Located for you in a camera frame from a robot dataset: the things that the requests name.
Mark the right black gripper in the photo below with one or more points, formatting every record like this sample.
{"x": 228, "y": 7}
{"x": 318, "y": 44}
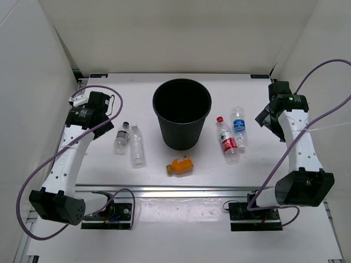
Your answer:
{"x": 264, "y": 118}

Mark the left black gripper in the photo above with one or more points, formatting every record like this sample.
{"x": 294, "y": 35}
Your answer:
{"x": 108, "y": 126}

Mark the black label clear bottle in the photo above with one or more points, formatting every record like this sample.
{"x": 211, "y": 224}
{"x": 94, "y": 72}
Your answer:
{"x": 121, "y": 139}

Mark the blue label water bottle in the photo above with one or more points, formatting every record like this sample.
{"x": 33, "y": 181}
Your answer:
{"x": 239, "y": 127}

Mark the red label water bottle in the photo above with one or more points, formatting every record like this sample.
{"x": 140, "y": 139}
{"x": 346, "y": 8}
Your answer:
{"x": 227, "y": 141}

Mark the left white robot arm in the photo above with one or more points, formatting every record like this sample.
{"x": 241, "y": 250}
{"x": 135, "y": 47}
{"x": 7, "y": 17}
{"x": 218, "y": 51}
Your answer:
{"x": 86, "y": 121}

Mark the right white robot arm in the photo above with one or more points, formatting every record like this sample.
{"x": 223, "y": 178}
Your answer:
{"x": 306, "y": 184}

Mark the black plastic waste bin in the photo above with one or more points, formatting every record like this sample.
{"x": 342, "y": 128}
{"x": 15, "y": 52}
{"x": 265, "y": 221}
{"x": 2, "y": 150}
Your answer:
{"x": 181, "y": 106}

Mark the clear bottle white cap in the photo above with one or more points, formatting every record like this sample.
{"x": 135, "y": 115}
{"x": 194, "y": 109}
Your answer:
{"x": 137, "y": 147}

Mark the orange juice bottle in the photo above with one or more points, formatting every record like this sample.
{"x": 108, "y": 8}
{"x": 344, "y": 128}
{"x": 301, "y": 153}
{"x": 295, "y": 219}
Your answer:
{"x": 180, "y": 165}

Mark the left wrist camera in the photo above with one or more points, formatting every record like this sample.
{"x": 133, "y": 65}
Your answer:
{"x": 79, "y": 99}

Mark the aluminium front rail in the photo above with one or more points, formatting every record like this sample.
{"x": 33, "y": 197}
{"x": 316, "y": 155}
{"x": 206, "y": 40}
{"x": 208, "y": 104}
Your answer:
{"x": 143, "y": 191}

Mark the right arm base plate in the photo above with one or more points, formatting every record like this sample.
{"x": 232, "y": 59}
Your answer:
{"x": 242, "y": 220}

